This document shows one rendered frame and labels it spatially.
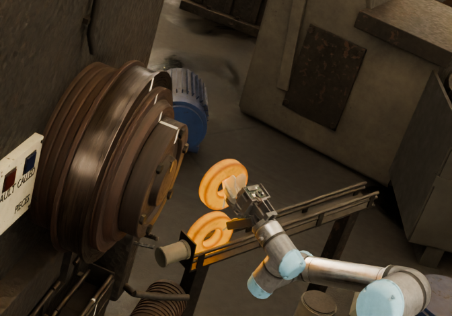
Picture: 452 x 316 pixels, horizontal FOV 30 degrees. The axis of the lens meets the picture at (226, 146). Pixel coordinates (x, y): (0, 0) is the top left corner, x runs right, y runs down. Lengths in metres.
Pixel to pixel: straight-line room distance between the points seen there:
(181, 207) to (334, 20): 1.33
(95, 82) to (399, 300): 0.87
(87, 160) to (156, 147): 0.16
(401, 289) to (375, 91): 2.52
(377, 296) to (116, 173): 0.71
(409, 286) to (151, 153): 0.73
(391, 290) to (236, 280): 1.59
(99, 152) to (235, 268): 1.99
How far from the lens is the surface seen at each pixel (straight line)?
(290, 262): 2.25
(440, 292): 3.24
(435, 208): 4.00
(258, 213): 2.31
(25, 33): 1.53
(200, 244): 2.50
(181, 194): 4.01
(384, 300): 2.06
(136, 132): 1.79
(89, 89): 1.82
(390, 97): 4.49
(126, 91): 1.79
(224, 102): 5.00
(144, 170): 1.79
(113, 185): 1.77
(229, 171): 2.39
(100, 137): 1.73
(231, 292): 3.51
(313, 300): 2.75
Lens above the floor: 2.12
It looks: 28 degrees down
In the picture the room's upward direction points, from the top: 18 degrees clockwise
